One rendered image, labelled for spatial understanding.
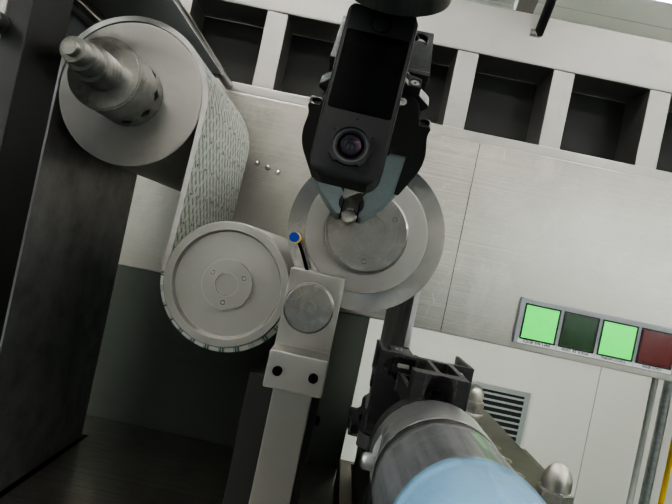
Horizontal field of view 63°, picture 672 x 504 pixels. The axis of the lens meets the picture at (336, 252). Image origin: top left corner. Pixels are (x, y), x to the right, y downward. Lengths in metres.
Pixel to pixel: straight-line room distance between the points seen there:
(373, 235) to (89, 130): 0.29
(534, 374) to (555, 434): 0.37
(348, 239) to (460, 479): 0.29
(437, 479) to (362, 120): 0.20
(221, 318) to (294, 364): 0.11
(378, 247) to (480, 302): 0.40
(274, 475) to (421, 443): 0.25
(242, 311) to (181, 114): 0.20
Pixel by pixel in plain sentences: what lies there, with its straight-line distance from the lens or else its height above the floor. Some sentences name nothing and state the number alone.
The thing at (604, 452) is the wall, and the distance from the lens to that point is 3.69.
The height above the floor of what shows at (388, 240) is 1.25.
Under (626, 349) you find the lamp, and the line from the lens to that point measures 0.95.
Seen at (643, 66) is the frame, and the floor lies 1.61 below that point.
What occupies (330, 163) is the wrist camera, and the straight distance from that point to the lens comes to 0.33.
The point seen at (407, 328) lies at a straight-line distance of 0.53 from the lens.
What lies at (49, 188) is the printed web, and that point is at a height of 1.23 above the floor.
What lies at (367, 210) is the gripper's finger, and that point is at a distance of 0.46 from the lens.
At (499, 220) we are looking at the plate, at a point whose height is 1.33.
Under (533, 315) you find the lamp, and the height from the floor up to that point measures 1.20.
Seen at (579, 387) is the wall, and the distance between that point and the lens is 3.54.
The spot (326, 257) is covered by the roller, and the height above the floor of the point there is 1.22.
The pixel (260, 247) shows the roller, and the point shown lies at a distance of 0.53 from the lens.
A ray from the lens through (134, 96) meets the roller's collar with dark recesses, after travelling 0.52.
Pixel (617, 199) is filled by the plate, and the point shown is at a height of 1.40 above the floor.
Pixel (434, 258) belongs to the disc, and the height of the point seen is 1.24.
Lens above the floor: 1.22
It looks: level
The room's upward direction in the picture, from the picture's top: 12 degrees clockwise
